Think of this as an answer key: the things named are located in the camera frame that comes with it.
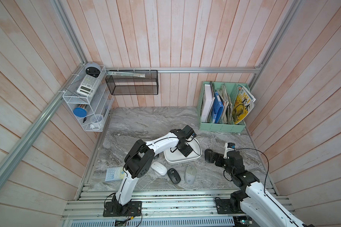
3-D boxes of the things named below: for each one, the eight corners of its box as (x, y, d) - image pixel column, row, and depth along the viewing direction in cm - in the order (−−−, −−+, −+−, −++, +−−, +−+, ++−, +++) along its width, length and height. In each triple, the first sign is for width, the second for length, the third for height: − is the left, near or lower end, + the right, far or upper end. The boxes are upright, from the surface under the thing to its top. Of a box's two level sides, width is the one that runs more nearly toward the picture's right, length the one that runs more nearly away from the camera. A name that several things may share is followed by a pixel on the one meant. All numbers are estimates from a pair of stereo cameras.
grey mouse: (185, 185, 83) (186, 183, 80) (184, 167, 90) (184, 165, 87) (197, 185, 83) (198, 183, 80) (194, 167, 90) (195, 165, 87)
